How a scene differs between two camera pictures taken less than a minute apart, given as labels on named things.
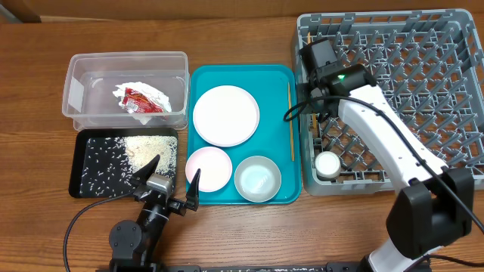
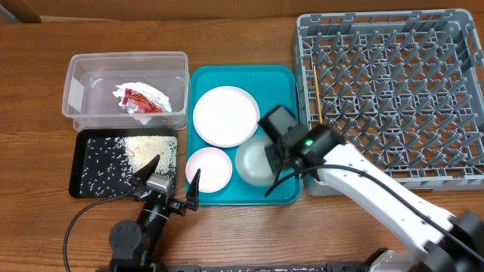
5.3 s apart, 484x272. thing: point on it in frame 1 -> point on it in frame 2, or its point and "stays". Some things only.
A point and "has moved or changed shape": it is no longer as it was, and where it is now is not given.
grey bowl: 257,178 has moved or changed shape
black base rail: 267,267 stays
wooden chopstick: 314,119 has moved or changed shape
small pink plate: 215,168 stays
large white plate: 226,115 stays
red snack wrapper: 135,102 stays
